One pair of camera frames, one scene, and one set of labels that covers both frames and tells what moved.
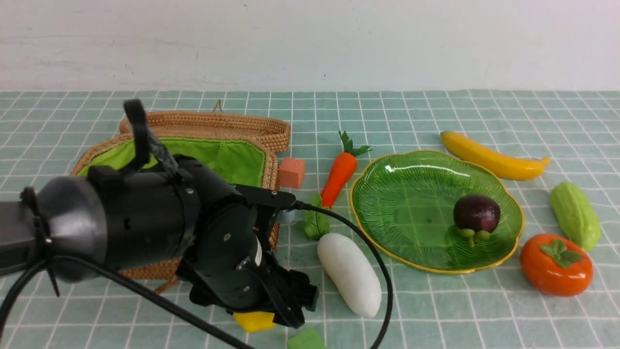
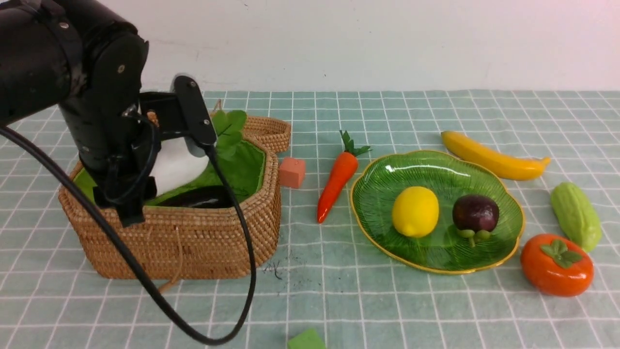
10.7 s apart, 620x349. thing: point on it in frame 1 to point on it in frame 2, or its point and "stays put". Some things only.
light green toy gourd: x=575 y=215 stays put
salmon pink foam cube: x=291 y=171 stays put
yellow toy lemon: x=252 y=321 to x=415 y=211
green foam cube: x=309 y=338 stays put
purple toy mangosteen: x=475 y=215 stays put
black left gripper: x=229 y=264 to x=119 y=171
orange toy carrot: x=342 y=169 stays put
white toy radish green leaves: x=343 y=261 to x=228 y=127
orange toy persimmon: x=555 y=266 stays put
